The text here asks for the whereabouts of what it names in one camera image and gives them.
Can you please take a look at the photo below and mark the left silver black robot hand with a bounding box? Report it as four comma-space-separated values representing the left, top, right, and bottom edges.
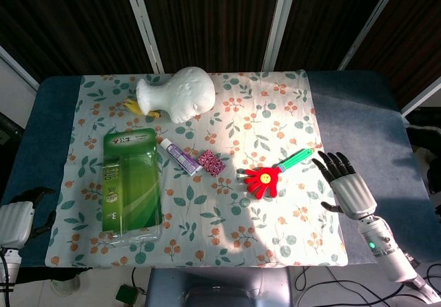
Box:
0, 186, 58, 248

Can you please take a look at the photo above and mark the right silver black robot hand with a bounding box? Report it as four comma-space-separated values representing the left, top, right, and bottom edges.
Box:
311, 151, 377, 220

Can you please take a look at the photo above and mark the red hand clapper green handle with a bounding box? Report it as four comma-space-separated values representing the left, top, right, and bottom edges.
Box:
243, 148, 314, 200

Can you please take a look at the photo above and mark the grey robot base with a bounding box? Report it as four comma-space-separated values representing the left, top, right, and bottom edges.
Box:
146, 267, 294, 307

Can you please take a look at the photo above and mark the black laptop corner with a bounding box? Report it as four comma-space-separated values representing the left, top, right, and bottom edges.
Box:
0, 112, 25, 146

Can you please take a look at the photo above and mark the blue felt table cover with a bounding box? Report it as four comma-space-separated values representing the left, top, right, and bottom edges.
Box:
0, 70, 431, 268

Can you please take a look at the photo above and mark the white round floor object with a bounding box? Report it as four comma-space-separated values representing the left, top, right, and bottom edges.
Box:
50, 274, 82, 297

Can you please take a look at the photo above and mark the black equipment beside table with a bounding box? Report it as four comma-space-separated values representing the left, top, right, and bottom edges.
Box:
406, 109, 441, 218

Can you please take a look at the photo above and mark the green clear blister package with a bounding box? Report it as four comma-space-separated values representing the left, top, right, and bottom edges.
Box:
101, 127, 163, 248

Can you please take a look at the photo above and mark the small green floor box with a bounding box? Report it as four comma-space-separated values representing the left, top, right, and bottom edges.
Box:
115, 284, 139, 304

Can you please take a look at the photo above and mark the small magenta patterned box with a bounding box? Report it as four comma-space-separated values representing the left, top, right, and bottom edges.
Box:
196, 149, 227, 178

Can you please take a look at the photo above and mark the floral leaf print tablecloth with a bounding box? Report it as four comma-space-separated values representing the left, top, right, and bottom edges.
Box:
44, 69, 349, 268

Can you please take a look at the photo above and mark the yellow rubber chicken toy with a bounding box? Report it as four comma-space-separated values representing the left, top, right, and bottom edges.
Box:
123, 97, 162, 119

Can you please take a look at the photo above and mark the white purple toothpaste tube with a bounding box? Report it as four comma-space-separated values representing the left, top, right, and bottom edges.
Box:
158, 138, 203, 177

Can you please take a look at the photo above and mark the white foam mannequin head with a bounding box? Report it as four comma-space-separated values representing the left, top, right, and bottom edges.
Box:
135, 66, 217, 125

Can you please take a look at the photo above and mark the black floor cable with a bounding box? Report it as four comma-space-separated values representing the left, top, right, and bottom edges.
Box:
294, 265, 345, 307

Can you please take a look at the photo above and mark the white aluminium partition post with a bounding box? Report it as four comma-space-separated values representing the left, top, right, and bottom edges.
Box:
339, 0, 404, 70
401, 76, 441, 117
0, 45, 41, 91
261, 0, 299, 72
122, 0, 165, 74

